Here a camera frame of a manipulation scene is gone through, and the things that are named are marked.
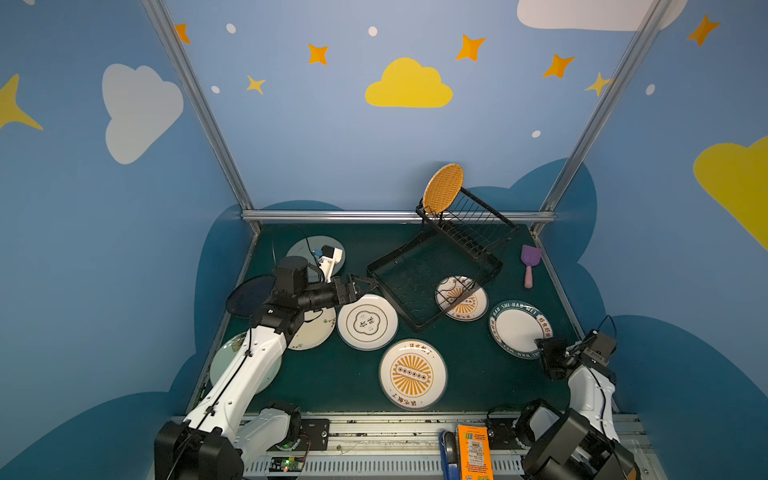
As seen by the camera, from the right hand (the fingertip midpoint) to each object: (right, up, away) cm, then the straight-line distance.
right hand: (544, 343), depth 85 cm
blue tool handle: (-31, -21, -16) cm, 41 cm away
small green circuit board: (-70, -25, -14) cm, 76 cm away
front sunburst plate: (-38, -8, -1) cm, 39 cm away
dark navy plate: (-94, +12, +16) cm, 97 cm away
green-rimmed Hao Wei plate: (-5, +3, +8) cm, 10 cm away
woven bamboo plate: (-27, +48, +11) cm, 56 cm away
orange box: (-25, -21, -17) cm, 37 cm away
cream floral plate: (-67, +4, +6) cm, 68 cm away
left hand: (-50, +18, -14) cm, 55 cm away
